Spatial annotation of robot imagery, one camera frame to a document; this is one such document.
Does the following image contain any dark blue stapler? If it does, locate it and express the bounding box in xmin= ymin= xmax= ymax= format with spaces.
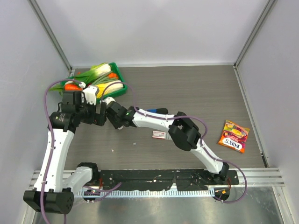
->
xmin=147 ymin=108 xmax=168 ymax=114

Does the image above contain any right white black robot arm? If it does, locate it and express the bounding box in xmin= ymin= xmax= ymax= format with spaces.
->
xmin=105 ymin=101 xmax=229 ymax=184

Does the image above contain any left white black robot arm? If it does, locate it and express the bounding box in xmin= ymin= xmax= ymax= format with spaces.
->
xmin=23 ymin=86 xmax=100 ymax=215

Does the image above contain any yellow white napa cabbage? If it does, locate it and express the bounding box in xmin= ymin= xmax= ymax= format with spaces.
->
xmin=97 ymin=80 xmax=123 ymax=98

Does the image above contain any green plastic tray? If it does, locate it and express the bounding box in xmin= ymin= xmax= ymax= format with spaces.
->
xmin=69 ymin=63 xmax=127 ymax=101

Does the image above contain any green long beans bundle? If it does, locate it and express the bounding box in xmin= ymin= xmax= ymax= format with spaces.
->
xmin=91 ymin=77 xmax=118 ymax=85

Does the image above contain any small orange carrot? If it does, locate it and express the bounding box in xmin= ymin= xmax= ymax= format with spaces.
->
xmin=108 ymin=72 xmax=118 ymax=79

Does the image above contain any large orange carrot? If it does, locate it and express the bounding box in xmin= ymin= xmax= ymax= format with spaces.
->
xmin=64 ymin=84 xmax=83 ymax=91

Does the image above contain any upper white bok choy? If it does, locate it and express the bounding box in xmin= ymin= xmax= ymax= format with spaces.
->
xmin=72 ymin=63 xmax=112 ymax=84

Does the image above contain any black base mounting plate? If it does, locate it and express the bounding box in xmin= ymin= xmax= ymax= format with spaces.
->
xmin=94 ymin=169 xmax=239 ymax=191

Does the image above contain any colourful candy bag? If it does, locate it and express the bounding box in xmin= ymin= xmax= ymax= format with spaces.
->
xmin=218 ymin=120 xmax=250 ymax=154

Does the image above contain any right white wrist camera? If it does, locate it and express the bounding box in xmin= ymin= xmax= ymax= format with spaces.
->
xmin=102 ymin=97 xmax=115 ymax=106

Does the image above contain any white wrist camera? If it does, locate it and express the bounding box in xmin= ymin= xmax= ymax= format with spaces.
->
xmin=83 ymin=85 xmax=99 ymax=105
xmin=102 ymin=97 xmax=115 ymax=106

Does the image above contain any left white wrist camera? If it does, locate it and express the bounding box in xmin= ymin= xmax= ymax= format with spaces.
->
xmin=83 ymin=85 xmax=99 ymax=105

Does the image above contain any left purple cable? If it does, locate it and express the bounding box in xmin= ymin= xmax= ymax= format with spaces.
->
xmin=40 ymin=78 xmax=122 ymax=224

